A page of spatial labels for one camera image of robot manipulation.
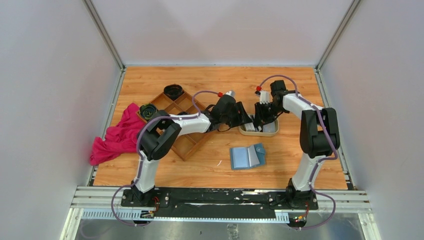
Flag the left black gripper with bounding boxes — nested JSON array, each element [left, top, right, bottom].
[[220, 101, 252, 128]]

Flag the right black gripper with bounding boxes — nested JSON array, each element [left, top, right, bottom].
[[252, 101, 286, 128]]

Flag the beige oval card tray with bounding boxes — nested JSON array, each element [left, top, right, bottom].
[[238, 113, 280, 137]]

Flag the stack of credit cards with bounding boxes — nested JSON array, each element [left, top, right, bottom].
[[243, 122, 257, 132]]

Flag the blue leather card holder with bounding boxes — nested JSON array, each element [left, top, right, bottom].
[[229, 143, 266, 170]]

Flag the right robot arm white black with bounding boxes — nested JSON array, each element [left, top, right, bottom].
[[253, 79, 341, 209]]

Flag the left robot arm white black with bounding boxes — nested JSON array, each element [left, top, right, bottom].
[[130, 90, 253, 207]]

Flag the brown wooden grid tray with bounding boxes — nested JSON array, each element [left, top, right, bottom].
[[136, 91, 213, 161]]

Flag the pink crumpled cloth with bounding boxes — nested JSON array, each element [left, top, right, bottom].
[[89, 103, 146, 166]]

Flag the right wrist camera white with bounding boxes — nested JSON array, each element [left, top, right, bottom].
[[255, 90, 271, 105]]

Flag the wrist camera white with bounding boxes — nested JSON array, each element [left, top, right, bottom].
[[225, 90, 236, 99], [255, 90, 271, 105]]

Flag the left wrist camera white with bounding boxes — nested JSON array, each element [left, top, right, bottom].
[[225, 90, 236, 99]]

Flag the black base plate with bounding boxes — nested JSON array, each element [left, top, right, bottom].
[[120, 187, 319, 219]]

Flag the aluminium frame rail front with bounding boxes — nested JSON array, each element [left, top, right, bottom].
[[71, 186, 372, 224]]

